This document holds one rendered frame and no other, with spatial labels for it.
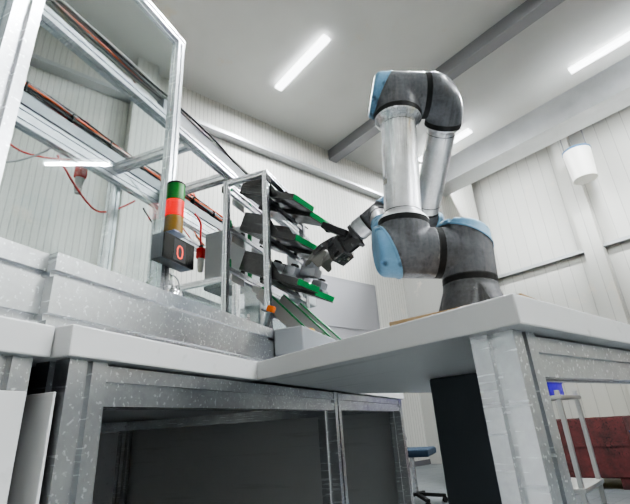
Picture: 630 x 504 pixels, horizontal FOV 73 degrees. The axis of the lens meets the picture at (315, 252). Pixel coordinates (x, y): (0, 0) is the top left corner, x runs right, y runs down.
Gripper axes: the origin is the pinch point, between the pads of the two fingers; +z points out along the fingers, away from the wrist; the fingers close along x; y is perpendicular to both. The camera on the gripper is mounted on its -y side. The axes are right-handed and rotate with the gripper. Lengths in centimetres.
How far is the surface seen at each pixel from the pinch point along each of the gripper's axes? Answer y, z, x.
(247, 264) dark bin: -11.5, 18.4, -9.3
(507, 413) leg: 77, -39, -75
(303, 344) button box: 44, -6, -44
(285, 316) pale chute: 15.2, 13.4, -8.8
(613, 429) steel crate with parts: 99, -35, 431
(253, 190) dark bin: -37.1, 2.8, -9.3
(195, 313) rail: 41, -6, -73
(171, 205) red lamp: -9, 7, -53
